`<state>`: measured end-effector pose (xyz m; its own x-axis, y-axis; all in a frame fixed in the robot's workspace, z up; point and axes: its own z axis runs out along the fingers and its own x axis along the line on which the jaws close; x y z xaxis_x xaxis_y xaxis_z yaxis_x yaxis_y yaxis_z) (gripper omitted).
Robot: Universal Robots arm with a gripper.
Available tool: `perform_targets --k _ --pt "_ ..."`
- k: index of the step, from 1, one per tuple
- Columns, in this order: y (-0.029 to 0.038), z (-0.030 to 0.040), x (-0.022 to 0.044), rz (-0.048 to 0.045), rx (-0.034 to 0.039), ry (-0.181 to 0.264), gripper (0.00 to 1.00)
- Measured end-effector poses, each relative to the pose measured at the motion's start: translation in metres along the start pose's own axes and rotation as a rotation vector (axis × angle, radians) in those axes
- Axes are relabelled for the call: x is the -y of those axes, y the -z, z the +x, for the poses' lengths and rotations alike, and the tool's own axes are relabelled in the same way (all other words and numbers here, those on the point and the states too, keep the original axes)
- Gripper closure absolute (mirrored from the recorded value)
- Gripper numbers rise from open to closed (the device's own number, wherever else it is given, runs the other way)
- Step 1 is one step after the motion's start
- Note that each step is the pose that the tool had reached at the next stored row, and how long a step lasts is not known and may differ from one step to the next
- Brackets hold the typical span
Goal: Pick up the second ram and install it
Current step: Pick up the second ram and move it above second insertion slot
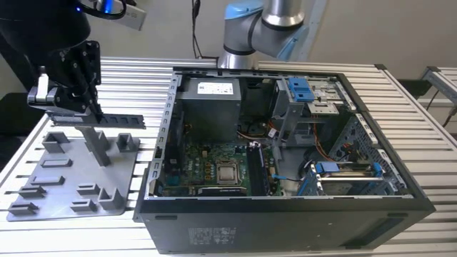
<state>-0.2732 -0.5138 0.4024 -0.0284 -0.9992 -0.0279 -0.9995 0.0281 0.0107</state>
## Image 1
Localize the silver drive cage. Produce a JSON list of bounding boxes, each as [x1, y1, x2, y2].
[[273, 77, 353, 148]]

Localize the black wire blue plug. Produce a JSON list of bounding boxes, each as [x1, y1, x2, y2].
[[270, 173, 305, 183]]

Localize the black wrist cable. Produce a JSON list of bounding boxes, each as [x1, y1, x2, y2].
[[80, 0, 128, 20]]

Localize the hard disk in blue carrier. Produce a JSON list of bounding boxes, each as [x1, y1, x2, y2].
[[297, 162, 385, 196]]

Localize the black hanging cables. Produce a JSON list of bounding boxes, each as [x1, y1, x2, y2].
[[426, 89, 457, 129]]

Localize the grey power supply unit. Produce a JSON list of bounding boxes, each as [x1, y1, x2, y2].
[[176, 77, 244, 144]]

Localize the grey plastic parts rack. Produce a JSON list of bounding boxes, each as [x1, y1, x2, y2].
[[5, 125, 144, 222]]

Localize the blue disk carrier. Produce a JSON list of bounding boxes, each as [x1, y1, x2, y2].
[[286, 77, 314, 103]]

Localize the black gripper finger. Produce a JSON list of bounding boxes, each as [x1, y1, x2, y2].
[[53, 86, 95, 115], [59, 40, 105, 124]]

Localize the silver CPU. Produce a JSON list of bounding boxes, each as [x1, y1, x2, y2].
[[217, 164, 239, 184]]

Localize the green motherboard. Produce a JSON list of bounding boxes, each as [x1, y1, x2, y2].
[[156, 143, 282, 198]]

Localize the black open PC case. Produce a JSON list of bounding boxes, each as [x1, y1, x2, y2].
[[132, 65, 437, 255]]

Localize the green RAM stick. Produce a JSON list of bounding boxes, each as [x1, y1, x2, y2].
[[49, 112, 145, 131]]

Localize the black graphics card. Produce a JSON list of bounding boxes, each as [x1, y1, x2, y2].
[[196, 186, 248, 197]]

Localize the orange wire bundle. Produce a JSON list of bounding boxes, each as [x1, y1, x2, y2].
[[309, 122, 325, 159]]

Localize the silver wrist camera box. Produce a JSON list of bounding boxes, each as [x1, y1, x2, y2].
[[103, 0, 148, 32]]

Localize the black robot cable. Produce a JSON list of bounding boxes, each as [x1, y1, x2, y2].
[[191, 0, 211, 59]]

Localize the neighbouring aluminium slat table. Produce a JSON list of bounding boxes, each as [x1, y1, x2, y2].
[[417, 66, 457, 108]]

